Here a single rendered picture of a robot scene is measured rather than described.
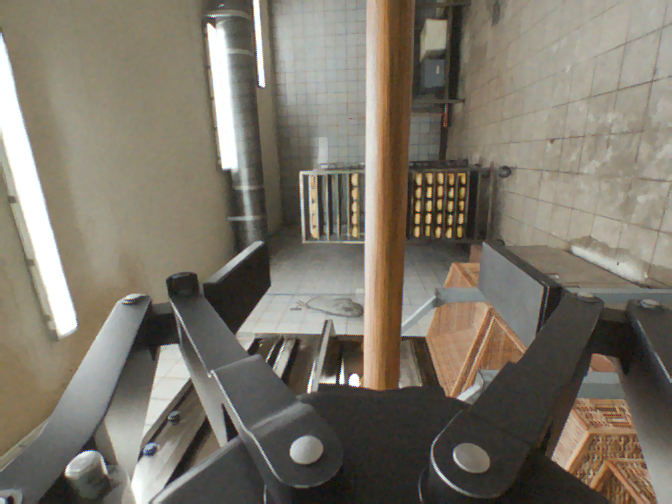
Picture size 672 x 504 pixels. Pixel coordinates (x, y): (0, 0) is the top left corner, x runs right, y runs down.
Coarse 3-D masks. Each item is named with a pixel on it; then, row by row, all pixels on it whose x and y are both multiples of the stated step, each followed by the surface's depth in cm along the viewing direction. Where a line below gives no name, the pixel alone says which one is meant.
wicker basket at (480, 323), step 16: (464, 272) 162; (448, 304) 182; (464, 304) 182; (480, 304) 173; (432, 320) 186; (448, 320) 185; (464, 320) 185; (480, 320) 173; (432, 336) 189; (448, 336) 185; (464, 336) 180; (480, 336) 128; (432, 352) 175; (448, 352) 171; (448, 368) 159; (464, 368) 132; (448, 384) 150; (464, 384) 135
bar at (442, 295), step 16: (448, 288) 116; (464, 288) 116; (576, 288) 113; (592, 288) 113; (432, 304) 117; (416, 320) 119; (480, 384) 70; (592, 384) 66; (608, 384) 66; (464, 400) 71
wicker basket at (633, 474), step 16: (608, 464) 60; (624, 464) 60; (640, 464) 59; (592, 480) 63; (608, 480) 62; (624, 480) 57; (640, 480) 56; (608, 496) 63; (624, 496) 63; (640, 496) 54
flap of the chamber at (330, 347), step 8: (328, 320) 190; (328, 328) 181; (328, 336) 173; (336, 336) 193; (328, 344) 169; (336, 344) 188; (328, 352) 165; (336, 352) 184; (320, 360) 153; (328, 360) 162; (336, 360) 179; (320, 368) 147; (328, 368) 158; (336, 368) 175; (320, 376) 142; (328, 376) 155
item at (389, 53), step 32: (384, 0) 19; (384, 32) 19; (384, 64) 20; (384, 96) 20; (384, 128) 21; (384, 160) 21; (384, 192) 22; (384, 224) 23; (384, 256) 23; (384, 288) 24; (384, 320) 25; (384, 352) 25; (384, 384) 26
